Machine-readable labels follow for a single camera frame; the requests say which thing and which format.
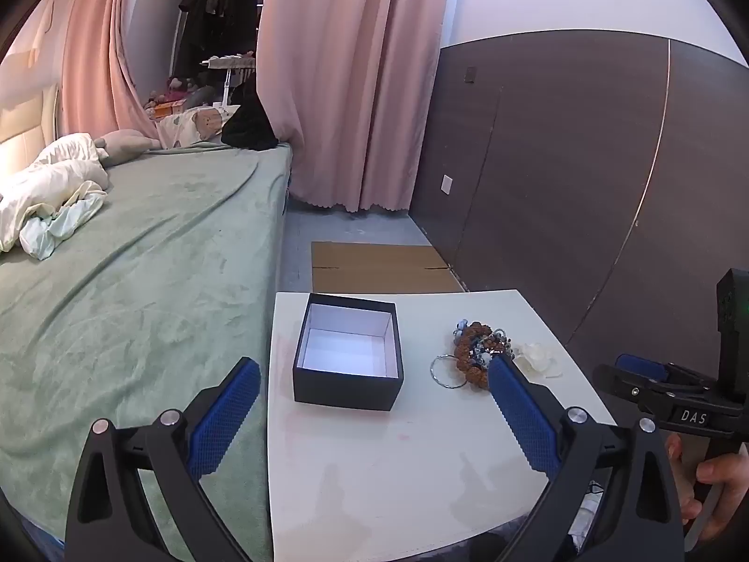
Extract green bed blanket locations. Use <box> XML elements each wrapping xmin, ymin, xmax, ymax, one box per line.
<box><xmin>0</xmin><ymin>141</ymin><xmax>294</xmax><ymax>562</ymax></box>

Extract wide pink curtain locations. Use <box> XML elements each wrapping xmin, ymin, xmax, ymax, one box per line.
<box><xmin>256</xmin><ymin>0</ymin><xmax>463</xmax><ymax>213</ymax></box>

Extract white butterfly bangle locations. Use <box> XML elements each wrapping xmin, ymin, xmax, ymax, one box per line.
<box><xmin>515</xmin><ymin>342</ymin><xmax>564</xmax><ymax>378</ymax></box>

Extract hanging dark clothes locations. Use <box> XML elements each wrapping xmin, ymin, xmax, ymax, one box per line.
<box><xmin>178</xmin><ymin>0</ymin><xmax>261</xmax><ymax>71</ymax></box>

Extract pile of beaded bracelets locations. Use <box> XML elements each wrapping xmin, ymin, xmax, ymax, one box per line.
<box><xmin>452</xmin><ymin>319</ymin><xmax>516</xmax><ymax>388</ymax></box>

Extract grey plush toy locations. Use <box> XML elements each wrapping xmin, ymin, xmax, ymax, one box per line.
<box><xmin>94</xmin><ymin>127</ymin><xmax>162</xmax><ymax>166</ymax></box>

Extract pile of plush toys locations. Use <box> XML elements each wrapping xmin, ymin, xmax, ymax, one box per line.
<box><xmin>143</xmin><ymin>76</ymin><xmax>203</xmax><ymax>119</ymax></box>

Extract white crumpled duvet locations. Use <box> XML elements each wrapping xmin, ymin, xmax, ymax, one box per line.
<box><xmin>0</xmin><ymin>133</ymin><xmax>111</xmax><ymax>261</ymax></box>

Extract thin silver hoop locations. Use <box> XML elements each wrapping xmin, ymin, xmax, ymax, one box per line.
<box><xmin>431</xmin><ymin>354</ymin><xmax>469</xmax><ymax>390</ymax></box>

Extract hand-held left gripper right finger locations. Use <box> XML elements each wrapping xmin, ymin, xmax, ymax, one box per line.
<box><xmin>487</xmin><ymin>356</ymin><xmax>685</xmax><ymax>562</ymax></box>

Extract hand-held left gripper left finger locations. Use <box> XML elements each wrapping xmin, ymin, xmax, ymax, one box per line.
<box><xmin>63</xmin><ymin>356</ymin><xmax>276</xmax><ymax>562</ymax></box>

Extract white cloth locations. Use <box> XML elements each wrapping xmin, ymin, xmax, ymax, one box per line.
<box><xmin>567</xmin><ymin>480</ymin><xmax>612</xmax><ymax>557</ymax></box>

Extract flat cardboard sheet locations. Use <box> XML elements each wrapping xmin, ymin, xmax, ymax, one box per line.
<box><xmin>310</xmin><ymin>241</ymin><xmax>469</xmax><ymax>294</ymax></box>

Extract black cloth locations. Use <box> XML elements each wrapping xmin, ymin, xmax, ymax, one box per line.
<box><xmin>221</xmin><ymin>79</ymin><xmax>279</xmax><ymax>152</ymax></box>

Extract printed pillow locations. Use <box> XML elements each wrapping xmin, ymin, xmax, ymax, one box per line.
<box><xmin>153</xmin><ymin>106</ymin><xmax>242</xmax><ymax>150</ymax></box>

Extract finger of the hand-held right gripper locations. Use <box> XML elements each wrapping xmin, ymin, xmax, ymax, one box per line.
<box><xmin>614</xmin><ymin>354</ymin><xmax>720</xmax><ymax>393</ymax></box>
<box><xmin>593</xmin><ymin>364</ymin><xmax>683</xmax><ymax>418</ymax></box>

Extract white drying rack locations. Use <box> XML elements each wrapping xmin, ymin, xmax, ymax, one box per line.
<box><xmin>202</xmin><ymin>52</ymin><xmax>258</xmax><ymax>109</ymax></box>

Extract beige headboard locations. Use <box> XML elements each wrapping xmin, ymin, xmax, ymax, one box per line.
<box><xmin>0</xmin><ymin>85</ymin><xmax>59</xmax><ymax>188</ymax></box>

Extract narrow pink curtain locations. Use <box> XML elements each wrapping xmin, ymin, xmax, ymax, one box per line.
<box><xmin>61</xmin><ymin>0</ymin><xmax>159</xmax><ymax>141</ymax></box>

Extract person's right hand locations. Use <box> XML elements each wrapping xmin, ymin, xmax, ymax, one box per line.
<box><xmin>666</xmin><ymin>433</ymin><xmax>749</xmax><ymax>540</ymax></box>

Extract black jewelry box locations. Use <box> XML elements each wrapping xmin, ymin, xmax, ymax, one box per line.
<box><xmin>293</xmin><ymin>293</ymin><xmax>406</xmax><ymax>415</ymax></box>

